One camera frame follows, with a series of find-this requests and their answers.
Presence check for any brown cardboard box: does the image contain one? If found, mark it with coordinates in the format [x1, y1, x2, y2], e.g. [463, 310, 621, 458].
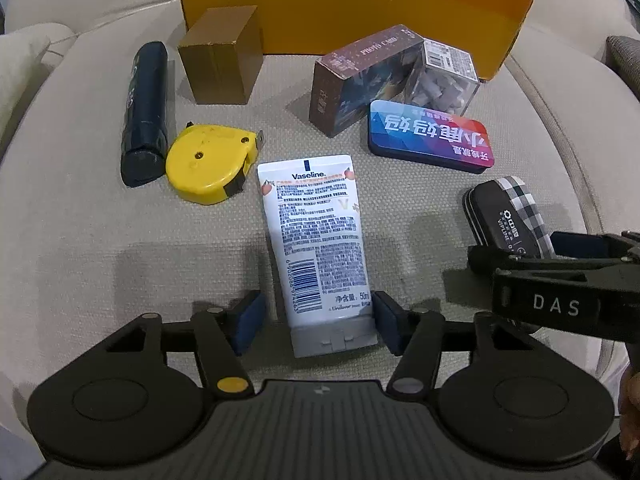
[177, 5, 265, 106]

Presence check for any white lotion tube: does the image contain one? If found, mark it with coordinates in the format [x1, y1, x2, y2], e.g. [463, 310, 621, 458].
[256, 155, 379, 358]

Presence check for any illustrated card box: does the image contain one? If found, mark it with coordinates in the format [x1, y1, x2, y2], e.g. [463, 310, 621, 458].
[308, 24, 426, 138]

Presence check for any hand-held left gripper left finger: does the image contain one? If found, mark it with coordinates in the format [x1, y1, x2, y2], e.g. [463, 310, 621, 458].
[92, 290, 267, 395]

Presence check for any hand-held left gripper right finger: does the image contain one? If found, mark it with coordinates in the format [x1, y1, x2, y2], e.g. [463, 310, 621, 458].
[372, 291, 548, 397]

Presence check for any grey pillow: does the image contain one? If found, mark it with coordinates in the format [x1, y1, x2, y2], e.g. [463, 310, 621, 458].
[606, 35, 640, 86]

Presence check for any yellow tape measure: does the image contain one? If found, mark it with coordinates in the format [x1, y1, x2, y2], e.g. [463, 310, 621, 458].
[165, 121, 265, 206]

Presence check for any black checkered tin case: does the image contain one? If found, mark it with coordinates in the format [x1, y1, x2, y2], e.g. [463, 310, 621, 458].
[462, 175, 556, 261]

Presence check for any cream pillow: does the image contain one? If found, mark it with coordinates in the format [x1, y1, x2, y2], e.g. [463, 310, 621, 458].
[0, 24, 77, 136]

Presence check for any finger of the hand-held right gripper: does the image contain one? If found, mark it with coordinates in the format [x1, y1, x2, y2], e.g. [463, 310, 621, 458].
[550, 231, 640, 258]
[467, 244, 640, 276]

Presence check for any orange cardboard box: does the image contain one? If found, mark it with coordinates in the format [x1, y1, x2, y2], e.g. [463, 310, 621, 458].
[174, 0, 537, 82]

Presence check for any clear plastic box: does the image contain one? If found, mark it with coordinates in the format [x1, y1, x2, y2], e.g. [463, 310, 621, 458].
[402, 37, 483, 116]

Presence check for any blue and red tin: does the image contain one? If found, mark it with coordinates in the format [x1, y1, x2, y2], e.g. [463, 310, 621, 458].
[367, 99, 496, 175]

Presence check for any dark blue cylinder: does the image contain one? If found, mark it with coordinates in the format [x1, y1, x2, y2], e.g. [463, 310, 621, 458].
[120, 41, 170, 188]

